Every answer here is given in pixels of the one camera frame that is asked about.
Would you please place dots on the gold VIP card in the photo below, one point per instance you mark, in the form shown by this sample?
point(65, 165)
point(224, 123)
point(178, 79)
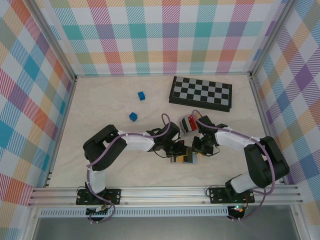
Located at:
point(178, 158)

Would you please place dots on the beige card holder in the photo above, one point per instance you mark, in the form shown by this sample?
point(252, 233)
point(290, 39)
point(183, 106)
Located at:
point(180, 163)

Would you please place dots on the box of coloured blocks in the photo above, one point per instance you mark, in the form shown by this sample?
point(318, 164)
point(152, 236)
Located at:
point(185, 133)

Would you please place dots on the red card stack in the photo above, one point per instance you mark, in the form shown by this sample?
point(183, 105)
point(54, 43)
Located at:
point(193, 122)

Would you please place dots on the silver card stack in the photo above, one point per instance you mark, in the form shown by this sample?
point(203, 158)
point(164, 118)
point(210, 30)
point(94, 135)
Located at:
point(184, 125)

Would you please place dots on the gold card stack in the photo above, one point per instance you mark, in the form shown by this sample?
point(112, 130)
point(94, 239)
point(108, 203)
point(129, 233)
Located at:
point(196, 115)

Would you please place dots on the blue cube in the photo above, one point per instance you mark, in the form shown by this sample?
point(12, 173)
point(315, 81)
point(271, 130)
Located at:
point(141, 95)
point(133, 116)

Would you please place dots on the folded black chessboard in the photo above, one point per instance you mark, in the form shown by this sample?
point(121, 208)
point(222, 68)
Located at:
point(200, 92)

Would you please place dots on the circuit board with lit LEDs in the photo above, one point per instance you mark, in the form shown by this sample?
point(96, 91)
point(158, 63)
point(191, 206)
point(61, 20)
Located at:
point(237, 210)

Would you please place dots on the small green circuit board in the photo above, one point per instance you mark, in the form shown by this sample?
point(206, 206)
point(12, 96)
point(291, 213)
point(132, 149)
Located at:
point(100, 209)

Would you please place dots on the wide aluminium mounting rail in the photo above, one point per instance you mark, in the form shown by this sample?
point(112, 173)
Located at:
point(162, 195)

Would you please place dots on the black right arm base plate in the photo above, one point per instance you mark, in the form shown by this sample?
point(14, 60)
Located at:
point(217, 195)

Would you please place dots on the aluminium frame bar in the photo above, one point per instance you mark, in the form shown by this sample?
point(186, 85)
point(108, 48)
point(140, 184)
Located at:
point(162, 74)
point(258, 100)
point(62, 130)

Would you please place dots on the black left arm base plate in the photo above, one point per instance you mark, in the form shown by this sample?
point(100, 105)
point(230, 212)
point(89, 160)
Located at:
point(115, 196)

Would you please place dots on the aluminium frame post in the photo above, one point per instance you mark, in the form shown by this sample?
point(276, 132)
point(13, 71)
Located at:
point(273, 37)
point(52, 40)

